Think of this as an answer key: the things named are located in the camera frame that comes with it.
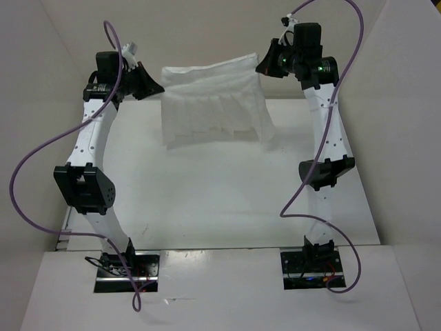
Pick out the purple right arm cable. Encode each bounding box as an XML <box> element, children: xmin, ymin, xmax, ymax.
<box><xmin>279</xmin><ymin>0</ymin><xmax>365</xmax><ymax>294</ymax></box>

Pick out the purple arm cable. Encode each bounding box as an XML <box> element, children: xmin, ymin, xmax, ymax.
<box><xmin>9</xmin><ymin>21</ymin><xmax>158</xmax><ymax>312</ymax></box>
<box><xmin>279</xmin><ymin>0</ymin><xmax>365</xmax><ymax>294</ymax></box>

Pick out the white pleated skirt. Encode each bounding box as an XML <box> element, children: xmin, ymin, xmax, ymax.
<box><xmin>161</xmin><ymin>53</ymin><xmax>276</xmax><ymax>145</ymax></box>

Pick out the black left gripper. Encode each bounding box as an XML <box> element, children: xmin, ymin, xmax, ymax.
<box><xmin>116</xmin><ymin>61</ymin><xmax>163</xmax><ymax>101</ymax></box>

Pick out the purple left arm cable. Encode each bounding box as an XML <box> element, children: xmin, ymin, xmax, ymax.
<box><xmin>9</xmin><ymin>21</ymin><xmax>158</xmax><ymax>312</ymax></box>

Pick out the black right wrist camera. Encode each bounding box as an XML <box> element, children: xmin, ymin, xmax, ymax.
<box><xmin>293</xmin><ymin>23</ymin><xmax>322</xmax><ymax>49</ymax></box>

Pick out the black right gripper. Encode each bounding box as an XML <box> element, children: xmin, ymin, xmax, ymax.
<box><xmin>257</xmin><ymin>37</ymin><xmax>302</xmax><ymax>78</ymax></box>

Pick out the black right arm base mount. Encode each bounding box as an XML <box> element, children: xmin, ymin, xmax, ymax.
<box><xmin>280</xmin><ymin>248</ymin><xmax>346</xmax><ymax>290</ymax></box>

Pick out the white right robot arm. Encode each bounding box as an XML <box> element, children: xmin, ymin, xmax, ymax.
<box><xmin>256</xmin><ymin>38</ymin><xmax>355</xmax><ymax>271</ymax></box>

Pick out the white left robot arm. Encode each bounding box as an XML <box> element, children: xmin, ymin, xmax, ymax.
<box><xmin>54</xmin><ymin>52</ymin><xmax>164</xmax><ymax>276</ymax></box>

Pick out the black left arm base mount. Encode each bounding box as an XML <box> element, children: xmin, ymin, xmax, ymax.
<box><xmin>93</xmin><ymin>250</ymin><xmax>162</xmax><ymax>294</ymax></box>

